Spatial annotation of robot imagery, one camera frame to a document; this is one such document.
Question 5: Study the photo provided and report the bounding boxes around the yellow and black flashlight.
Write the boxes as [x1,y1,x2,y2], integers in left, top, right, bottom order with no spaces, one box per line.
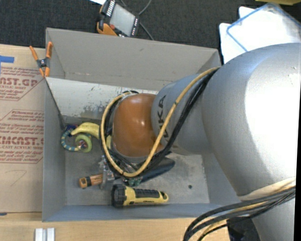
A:
[110,183,170,211]

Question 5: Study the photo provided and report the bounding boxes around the yellow banana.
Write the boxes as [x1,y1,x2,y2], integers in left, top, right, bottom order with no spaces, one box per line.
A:
[69,121,113,150]

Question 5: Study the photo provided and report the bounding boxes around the dark blue oblong object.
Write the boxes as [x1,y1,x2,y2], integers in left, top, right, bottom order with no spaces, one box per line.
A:
[141,157,176,185]

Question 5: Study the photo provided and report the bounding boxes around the brown cardboard board red print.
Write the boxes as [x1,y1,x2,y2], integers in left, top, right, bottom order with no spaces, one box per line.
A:
[0,43,52,216]

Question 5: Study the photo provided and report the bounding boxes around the grey metal bin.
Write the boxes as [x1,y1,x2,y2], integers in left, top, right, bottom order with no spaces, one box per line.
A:
[36,27,250,233]

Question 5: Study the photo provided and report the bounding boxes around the pale green ring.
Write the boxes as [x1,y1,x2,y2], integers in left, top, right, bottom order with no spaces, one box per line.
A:
[74,133,93,153]

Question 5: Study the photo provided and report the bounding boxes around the blue and yellow striped ring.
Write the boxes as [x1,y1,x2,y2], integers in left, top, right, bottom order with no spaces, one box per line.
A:
[60,127,81,152]

